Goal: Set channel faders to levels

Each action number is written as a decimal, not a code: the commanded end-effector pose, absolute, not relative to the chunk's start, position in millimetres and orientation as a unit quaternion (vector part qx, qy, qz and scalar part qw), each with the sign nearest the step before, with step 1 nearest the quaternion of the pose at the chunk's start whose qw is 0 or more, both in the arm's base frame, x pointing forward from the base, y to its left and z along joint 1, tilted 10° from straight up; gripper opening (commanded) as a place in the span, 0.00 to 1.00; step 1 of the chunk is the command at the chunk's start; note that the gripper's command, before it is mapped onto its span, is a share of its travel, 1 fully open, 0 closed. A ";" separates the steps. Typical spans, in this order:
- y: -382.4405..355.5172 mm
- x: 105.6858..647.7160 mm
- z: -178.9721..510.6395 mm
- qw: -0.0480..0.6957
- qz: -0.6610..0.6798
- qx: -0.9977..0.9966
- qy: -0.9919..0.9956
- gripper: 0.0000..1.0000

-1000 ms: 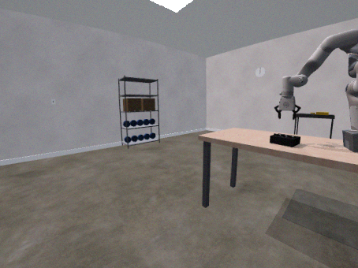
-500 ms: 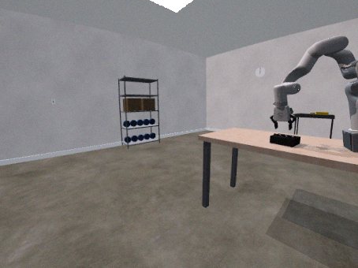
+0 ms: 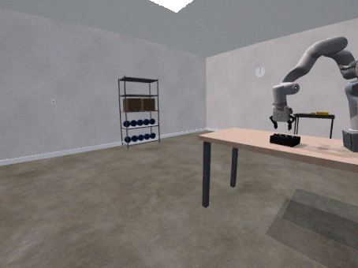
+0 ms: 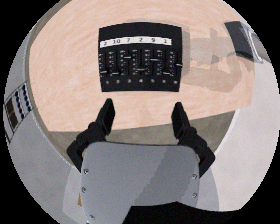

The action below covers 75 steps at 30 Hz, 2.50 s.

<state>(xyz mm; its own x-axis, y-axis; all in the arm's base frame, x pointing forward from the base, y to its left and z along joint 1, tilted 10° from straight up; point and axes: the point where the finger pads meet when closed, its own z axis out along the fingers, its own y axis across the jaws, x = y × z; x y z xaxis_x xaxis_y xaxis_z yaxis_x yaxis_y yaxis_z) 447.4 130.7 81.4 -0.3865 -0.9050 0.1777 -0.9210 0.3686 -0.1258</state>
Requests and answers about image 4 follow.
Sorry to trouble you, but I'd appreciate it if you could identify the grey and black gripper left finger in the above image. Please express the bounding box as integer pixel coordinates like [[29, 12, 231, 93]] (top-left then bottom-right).
[[66, 98, 115, 173]]

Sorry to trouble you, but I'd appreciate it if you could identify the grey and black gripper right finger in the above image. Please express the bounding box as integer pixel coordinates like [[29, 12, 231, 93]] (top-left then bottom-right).
[[171, 102, 216, 179]]

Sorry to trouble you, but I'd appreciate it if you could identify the black lighting desk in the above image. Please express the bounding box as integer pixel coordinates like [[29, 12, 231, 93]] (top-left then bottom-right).
[[98, 22, 183, 92]]

